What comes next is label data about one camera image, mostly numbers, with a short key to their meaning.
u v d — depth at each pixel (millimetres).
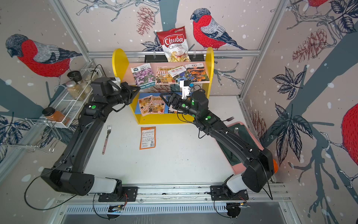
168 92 1222
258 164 403
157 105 971
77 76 727
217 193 728
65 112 722
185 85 611
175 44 830
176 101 581
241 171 817
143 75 744
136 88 696
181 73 762
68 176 381
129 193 728
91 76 502
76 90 718
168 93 600
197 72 778
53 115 602
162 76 756
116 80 663
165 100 610
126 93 616
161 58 925
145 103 974
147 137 954
